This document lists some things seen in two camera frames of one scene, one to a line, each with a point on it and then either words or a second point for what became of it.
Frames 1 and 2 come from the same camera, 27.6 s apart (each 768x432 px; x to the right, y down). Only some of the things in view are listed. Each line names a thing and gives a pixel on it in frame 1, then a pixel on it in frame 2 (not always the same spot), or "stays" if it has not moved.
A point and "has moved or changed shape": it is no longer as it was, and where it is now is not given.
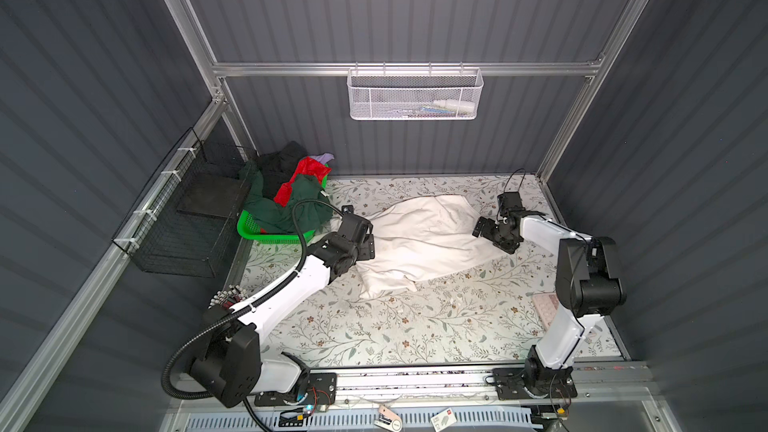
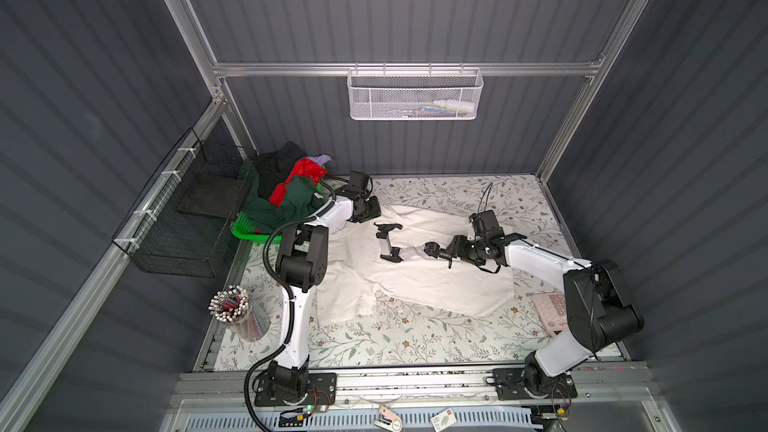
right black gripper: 487,233 -> 458,242
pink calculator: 546,305 stays
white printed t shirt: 420,238 has moved or changed shape
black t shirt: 278,167 stays
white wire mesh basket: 415,94 stays
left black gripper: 368,249 -> 375,211
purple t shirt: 323,157 stays
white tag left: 388,419 stays
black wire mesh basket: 187,222 stays
